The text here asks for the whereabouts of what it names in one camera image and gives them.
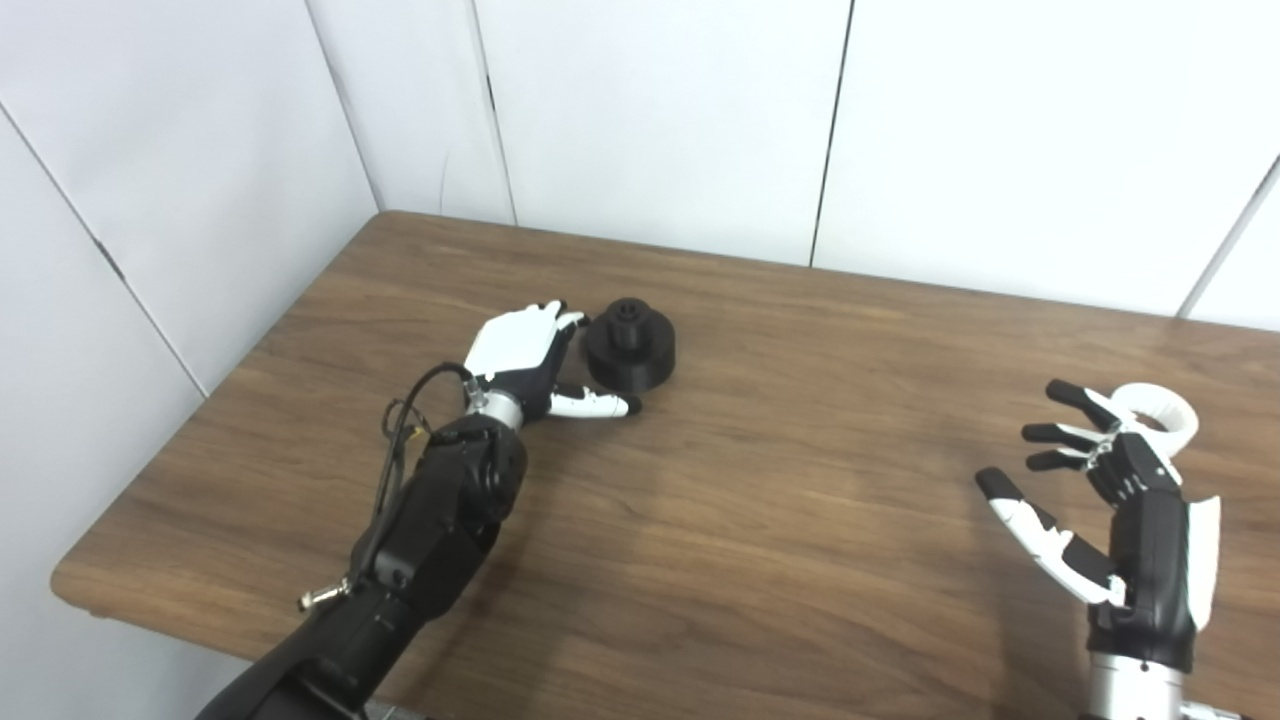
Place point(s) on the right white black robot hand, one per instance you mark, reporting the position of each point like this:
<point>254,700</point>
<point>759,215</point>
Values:
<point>1150,560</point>

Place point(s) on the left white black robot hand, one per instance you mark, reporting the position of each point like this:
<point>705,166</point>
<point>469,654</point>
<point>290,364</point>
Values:
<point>510,345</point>

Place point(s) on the round black stepped part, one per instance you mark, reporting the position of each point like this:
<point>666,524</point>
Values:
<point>630,358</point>

